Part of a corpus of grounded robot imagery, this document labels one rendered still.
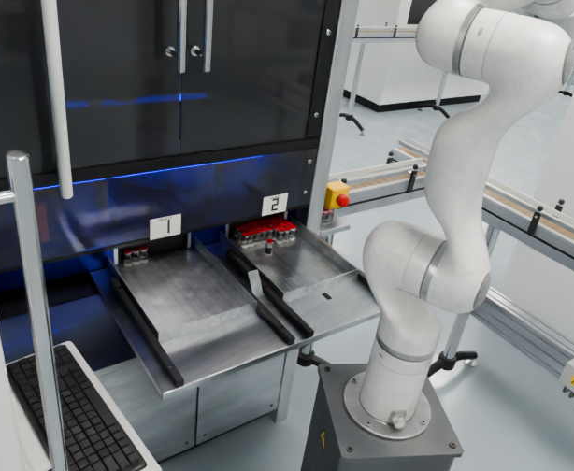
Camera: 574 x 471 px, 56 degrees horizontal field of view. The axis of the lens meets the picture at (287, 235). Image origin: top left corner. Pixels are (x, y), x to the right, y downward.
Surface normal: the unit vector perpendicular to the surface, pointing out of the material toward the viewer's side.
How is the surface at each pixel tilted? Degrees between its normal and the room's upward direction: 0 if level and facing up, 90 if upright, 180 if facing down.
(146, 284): 0
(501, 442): 0
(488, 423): 0
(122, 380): 90
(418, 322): 30
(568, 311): 90
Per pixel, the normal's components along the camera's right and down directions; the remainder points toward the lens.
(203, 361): 0.12, -0.86
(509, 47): -0.56, 0.13
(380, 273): -0.53, 0.45
